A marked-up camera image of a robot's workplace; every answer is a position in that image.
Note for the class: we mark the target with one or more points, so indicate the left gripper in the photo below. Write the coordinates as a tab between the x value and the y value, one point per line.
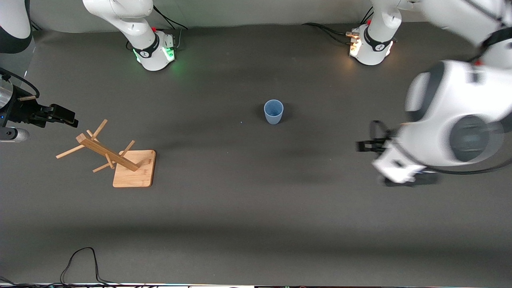
375	146

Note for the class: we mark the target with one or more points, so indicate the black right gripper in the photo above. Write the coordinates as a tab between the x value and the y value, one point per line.
20	110

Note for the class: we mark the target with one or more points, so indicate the light blue plastic cup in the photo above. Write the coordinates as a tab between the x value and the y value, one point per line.
273	114

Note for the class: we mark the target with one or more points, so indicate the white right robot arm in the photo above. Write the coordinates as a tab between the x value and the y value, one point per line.
132	24

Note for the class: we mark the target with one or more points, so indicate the wooden cup rack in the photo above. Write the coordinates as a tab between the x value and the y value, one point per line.
134	176

